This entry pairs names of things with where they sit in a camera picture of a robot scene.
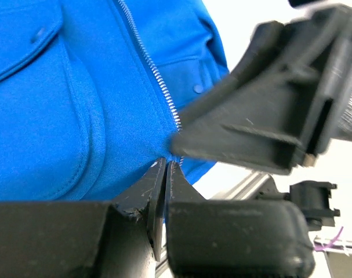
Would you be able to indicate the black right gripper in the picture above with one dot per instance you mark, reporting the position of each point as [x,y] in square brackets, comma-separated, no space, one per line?
[290,93]

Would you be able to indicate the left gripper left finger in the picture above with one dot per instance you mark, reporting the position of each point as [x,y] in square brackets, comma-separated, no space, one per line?
[116,238]

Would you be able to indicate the blue zip-up jacket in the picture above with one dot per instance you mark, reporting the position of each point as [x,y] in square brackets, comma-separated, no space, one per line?
[90,92]

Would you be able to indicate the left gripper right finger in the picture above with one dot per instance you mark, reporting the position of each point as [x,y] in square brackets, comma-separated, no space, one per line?
[233,238]

